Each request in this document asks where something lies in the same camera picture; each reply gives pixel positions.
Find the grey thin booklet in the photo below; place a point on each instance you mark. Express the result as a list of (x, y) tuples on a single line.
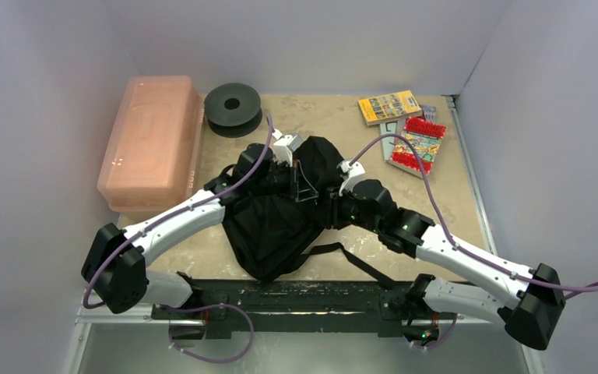
[(388, 143)]

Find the translucent pink storage box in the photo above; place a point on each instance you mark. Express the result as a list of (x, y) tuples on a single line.
[(152, 154)]

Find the black student backpack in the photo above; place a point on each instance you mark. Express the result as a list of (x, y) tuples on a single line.
[(268, 234)]

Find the aluminium frame rail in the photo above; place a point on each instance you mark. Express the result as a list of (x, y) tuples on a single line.
[(276, 200)]

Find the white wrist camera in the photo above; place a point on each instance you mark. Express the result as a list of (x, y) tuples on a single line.
[(284, 146), (352, 173)]

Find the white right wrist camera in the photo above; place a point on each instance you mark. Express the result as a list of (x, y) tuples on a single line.
[(352, 173)]

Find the black filament spool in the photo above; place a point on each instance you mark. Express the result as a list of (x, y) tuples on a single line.
[(233, 110)]

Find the small patterned card pack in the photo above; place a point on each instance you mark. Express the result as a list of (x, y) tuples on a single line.
[(429, 113)]

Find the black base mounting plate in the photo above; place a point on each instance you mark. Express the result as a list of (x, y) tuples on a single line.
[(227, 306)]

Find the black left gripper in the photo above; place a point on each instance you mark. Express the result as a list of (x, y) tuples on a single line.
[(304, 191)]

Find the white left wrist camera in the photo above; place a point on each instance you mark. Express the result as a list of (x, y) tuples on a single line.
[(284, 146)]

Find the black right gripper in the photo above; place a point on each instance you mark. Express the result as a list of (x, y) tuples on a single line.
[(331, 207)]

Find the red comic book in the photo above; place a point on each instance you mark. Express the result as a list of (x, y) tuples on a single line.
[(425, 137)]

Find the yellow picture book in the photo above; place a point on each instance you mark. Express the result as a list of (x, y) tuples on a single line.
[(389, 107)]

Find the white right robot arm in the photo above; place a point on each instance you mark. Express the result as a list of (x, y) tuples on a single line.
[(527, 302)]

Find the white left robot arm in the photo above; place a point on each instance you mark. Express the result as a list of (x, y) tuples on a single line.
[(117, 266)]

